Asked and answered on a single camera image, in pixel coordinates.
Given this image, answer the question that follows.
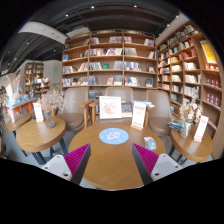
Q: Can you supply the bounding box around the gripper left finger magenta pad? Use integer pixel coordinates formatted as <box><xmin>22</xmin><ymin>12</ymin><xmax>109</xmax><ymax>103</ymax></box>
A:
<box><xmin>41</xmin><ymin>143</ymin><xmax>92</xmax><ymax>186</ymax></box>

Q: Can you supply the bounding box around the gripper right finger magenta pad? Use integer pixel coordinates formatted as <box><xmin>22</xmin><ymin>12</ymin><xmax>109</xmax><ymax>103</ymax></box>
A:
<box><xmin>131</xmin><ymin>143</ymin><xmax>183</xmax><ymax>186</ymax></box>

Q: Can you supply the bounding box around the round blue mouse pad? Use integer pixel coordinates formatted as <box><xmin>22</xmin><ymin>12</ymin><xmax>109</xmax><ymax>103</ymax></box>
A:
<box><xmin>99</xmin><ymin>128</ymin><xmax>129</xmax><ymax>145</ymax></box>

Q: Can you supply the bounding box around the white red standing sign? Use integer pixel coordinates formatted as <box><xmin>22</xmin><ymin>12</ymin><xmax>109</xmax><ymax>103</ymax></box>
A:
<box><xmin>131</xmin><ymin>101</ymin><xmax>146</xmax><ymax>130</ymax></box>

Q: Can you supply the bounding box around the beige armchair right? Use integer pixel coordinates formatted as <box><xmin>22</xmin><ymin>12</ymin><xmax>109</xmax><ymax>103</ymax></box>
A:
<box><xmin>145</xmin><ymin>89</ymin><xmax>174</xmax><ymax>137</ymax></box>

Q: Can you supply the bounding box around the beige armchair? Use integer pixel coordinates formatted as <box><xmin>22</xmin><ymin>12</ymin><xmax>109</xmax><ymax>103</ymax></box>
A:
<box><xmin>56</xmin><ymin>87</ymin><xmax>93</xmax><ymax>132</ymax></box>
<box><xmin>90</xmin><ymin>87</ymin><xmax>134</xmax><ymax>118</ymax></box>
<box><xmin>145</xmin><ymin>89</ymin><xmax>174</xmax><ymax>137</ymax></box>

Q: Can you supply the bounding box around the beige armchair left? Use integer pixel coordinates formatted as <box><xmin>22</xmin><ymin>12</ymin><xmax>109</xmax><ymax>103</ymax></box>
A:
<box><xmin>56</xmin><ymin>87</ymin><xmax>93</xmax><ymax>132</ymax></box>

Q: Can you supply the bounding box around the stack of books right table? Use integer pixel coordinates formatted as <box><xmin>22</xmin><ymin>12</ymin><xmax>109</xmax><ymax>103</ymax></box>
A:
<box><xmin>167</xmin><ymin>120</ymin><xmax>183</xmax><ymax>131</ymax></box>

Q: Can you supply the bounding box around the round wooden left table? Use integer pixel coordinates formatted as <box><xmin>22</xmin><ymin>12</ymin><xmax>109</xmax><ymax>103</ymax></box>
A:
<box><xmin>16</xmin><ymin>117</ymin><xmax>68</xmax><ymax>165</ymax></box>

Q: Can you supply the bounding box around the round wooden right table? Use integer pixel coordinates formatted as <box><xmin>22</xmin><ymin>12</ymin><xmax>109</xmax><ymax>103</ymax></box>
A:
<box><xmin>169</xmin><ymin>125</ymin><xmax>213</xmax><ymax>163</ymax></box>

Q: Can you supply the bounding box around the white framed picture sign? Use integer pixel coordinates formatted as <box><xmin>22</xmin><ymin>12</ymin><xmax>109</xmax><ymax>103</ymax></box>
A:
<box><xmin>99</xmin><ymin>96</ymin><xmax>122</xmax><ymax>119</ymax></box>

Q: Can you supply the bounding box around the white sign on left table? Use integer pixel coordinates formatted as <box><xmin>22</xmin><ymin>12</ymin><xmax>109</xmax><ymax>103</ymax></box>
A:
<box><xmin>33</xmin><ymin>103</ymin><xmax>44</xmax><ymax>122</ymax></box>

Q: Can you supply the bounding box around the white sign on table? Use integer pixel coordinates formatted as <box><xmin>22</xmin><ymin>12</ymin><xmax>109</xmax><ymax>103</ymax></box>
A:
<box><xmin>33</xmin><ymin>103</ymin><xmax>44</xmax><ymax>122</ymax></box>
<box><xmin>194</xmin><ymin>115</ymin><xmax>209</xmax><ymax>142</ymax></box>

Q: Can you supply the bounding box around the vase with dried flowers left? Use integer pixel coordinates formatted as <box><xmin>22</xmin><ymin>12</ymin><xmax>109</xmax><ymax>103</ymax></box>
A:
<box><xmin>38</xmin><ymin>89</ymin><xmax>64</xmax><ymax>128</ymax></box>

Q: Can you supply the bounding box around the vase with dried flowers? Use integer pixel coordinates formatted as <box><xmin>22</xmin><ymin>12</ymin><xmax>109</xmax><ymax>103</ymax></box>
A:
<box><xmin>38</xmin><ymin>89</ymin><xmax>64</xmax><ymax>128</ymax></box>
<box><xmin>180</xmin><ymin>98</ymin><xmax>203</xmax><ymax>139</ymax></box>

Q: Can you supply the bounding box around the vase with dried flowers right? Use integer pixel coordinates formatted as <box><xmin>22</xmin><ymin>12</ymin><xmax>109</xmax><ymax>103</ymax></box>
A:
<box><xmin>180</xmin><ymin>98</ymin><xmax>203</xmax><ymax>139</ymax></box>

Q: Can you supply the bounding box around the beige armchair middle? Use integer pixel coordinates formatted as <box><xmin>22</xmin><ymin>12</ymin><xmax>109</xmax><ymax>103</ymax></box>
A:
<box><xmin>90</xmin><ymin>87</ymin><xmax>134</xmax><ymax>118</ymax></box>

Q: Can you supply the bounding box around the small wooden table far left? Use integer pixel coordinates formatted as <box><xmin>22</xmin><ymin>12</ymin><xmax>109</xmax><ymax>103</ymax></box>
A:
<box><xmin>6</xmin><ymin>113</ymin><xmax>32</xmax><ymax>136</ymax></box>

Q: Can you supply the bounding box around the white sign on right table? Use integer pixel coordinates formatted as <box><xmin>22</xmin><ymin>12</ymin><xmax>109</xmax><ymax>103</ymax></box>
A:
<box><xmin>194</xmin><ymin>115</ymin><xmax>209</xmax><ymax>142</ymax></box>

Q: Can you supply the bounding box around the orange blue display table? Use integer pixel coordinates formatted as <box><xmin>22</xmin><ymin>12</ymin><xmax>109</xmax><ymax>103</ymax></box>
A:
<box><xmin>5</xmin><ymin>97</ymin><xmax>37</xmax><ymax>116</ymax></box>

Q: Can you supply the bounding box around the far left wooden bookshelf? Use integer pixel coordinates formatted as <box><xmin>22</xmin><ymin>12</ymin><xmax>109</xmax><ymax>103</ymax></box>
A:
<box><xmin>24</xmin><ymin>62</ymin><xmax>50</xmax><ymax>97</ymax></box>

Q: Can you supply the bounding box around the large wooden back bookshelf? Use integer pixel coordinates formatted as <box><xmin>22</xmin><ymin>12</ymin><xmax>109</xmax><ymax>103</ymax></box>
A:
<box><xmin>62</xmin><ymin>29</ymin><xmax>158</xmax><ymax>99</ymax></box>

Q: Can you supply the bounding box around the yellow poster on shelf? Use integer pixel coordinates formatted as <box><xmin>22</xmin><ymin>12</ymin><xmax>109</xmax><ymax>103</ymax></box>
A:
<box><xmin>200</xmin><ymin>40</ymin><xmax>216</xmax><ymax>64</ymax></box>

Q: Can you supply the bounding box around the wooden right wall bookshelf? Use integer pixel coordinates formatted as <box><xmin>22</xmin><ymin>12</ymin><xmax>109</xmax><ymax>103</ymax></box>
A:
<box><xmin>156</xmin><ymin>17</ymin><xmax>224</xmax><ymax>159</ymax></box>

